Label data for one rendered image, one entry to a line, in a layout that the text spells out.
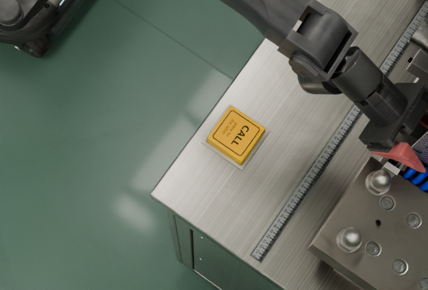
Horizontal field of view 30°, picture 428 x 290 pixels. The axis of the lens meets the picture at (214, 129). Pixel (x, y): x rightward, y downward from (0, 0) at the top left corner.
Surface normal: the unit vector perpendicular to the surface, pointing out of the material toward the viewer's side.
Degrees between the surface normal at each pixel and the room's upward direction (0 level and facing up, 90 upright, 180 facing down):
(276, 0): 8
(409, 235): 0
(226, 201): 0
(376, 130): 59
